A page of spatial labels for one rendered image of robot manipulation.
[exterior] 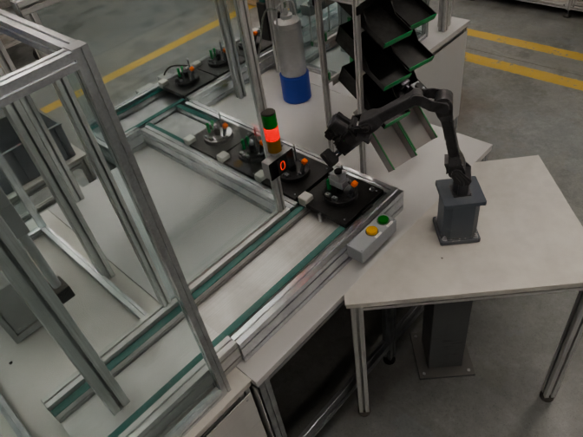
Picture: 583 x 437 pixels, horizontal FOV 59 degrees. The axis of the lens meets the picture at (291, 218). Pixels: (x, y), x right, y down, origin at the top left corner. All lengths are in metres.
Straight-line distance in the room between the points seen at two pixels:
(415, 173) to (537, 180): 0.49
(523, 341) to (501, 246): 0.91
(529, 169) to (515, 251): 0.49
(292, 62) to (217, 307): 1.42
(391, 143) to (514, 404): 1.30
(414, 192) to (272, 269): 0.71
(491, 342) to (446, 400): 0.40
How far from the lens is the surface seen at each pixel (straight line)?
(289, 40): 2.72
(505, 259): 2.01
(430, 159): 2.41
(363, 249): 1.86
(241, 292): 1.85
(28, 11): 1.30
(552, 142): 4.10
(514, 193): 2.27
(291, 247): 1.96
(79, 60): 0.96
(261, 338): 1.74
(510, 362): 2.78
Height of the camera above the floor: 2.32
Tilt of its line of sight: 43 degrees down
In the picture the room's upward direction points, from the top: 10 degrees counter-clockwise
